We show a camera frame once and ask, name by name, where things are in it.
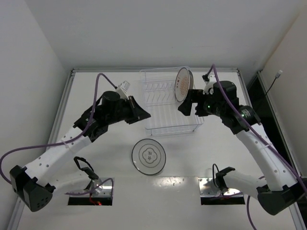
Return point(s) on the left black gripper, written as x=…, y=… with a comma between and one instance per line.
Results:
x=132, y=109

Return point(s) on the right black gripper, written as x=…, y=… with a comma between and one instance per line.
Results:
x=198, y=103

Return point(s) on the orange sunburst plate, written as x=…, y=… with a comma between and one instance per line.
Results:
x=183, y=83

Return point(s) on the white plate dark rim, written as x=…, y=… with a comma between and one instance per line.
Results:
x=148, y=157

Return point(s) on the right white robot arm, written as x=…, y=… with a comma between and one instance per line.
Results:
x=280, y=188

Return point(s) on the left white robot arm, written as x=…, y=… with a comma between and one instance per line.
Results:
x=32, y=182

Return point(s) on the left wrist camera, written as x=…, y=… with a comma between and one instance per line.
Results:
x=122, y=90

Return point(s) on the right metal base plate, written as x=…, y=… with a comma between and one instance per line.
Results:
x=209, y=190

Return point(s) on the metal base plate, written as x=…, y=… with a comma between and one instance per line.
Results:
x=103, y=187
x=209, y=190

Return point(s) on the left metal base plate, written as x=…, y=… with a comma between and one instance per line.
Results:
x=103, y=187

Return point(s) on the black wall cable white plug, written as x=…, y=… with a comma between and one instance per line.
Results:
x=277, y=75

